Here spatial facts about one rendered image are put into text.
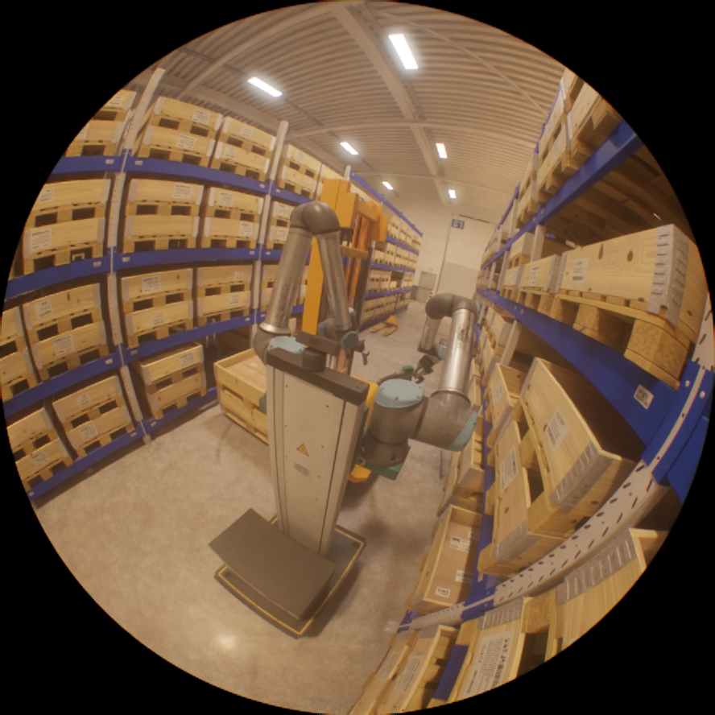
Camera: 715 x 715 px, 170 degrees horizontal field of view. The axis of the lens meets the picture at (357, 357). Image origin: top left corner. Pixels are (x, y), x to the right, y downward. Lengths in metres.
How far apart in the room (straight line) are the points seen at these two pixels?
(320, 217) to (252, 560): 1.52
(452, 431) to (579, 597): 0.59
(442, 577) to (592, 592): 1.37
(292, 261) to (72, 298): 2.06
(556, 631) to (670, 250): 0.79
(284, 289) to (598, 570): 1.28
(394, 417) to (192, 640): 2.13
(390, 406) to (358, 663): 1.90
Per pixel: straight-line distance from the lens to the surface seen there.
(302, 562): 1.31
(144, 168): 2.69
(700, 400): 0.62
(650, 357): 0.66
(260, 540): 1.36
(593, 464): 0.72
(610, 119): 1.29
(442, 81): 8.16
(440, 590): 1.82
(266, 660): 2.13
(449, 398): 0.79
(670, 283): 0.68
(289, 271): 1.02
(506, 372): 2.30
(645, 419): 0.70
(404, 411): 0.73
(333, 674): 2.13
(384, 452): 0.83
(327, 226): 0.93
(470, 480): 1.93
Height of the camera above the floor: 2.10
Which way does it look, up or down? 23 degrees down
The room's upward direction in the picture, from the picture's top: 11 degrees clockwise
